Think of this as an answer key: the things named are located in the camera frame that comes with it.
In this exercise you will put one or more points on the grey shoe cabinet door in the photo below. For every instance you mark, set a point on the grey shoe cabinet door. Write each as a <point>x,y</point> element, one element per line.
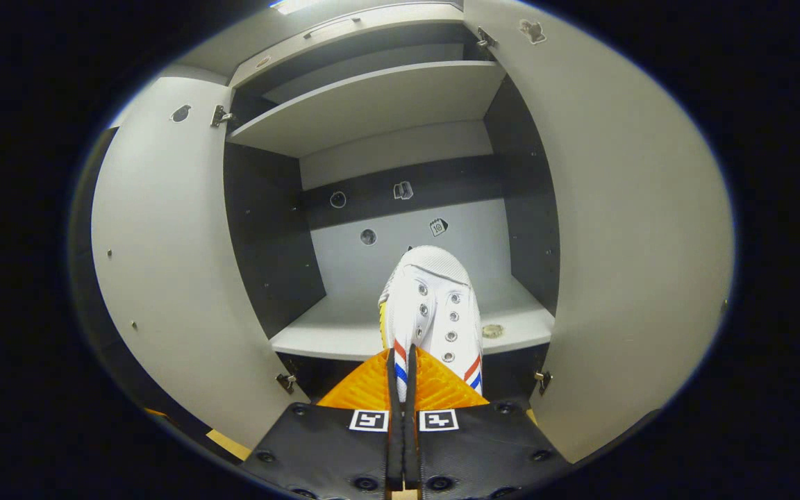
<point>636,243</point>
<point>178,264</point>

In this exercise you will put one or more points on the small round disc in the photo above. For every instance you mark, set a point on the small round disc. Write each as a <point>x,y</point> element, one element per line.
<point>492,330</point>

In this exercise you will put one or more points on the white shoe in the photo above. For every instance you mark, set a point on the white shoe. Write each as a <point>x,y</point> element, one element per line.
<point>435,298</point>

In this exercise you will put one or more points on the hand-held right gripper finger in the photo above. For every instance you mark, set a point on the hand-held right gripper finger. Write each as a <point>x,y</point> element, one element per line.
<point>394,451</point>
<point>412,451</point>

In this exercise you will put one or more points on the grey shoe cabinet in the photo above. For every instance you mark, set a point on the grey shoe cabinet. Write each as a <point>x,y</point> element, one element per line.
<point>372,104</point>

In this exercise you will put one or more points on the large ceiling light panel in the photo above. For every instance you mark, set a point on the large ceiling light panel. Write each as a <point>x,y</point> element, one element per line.
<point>292,5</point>

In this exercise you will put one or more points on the grey cabinet drawer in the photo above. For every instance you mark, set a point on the grey cabinet drawer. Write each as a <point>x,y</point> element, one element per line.
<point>289,52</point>

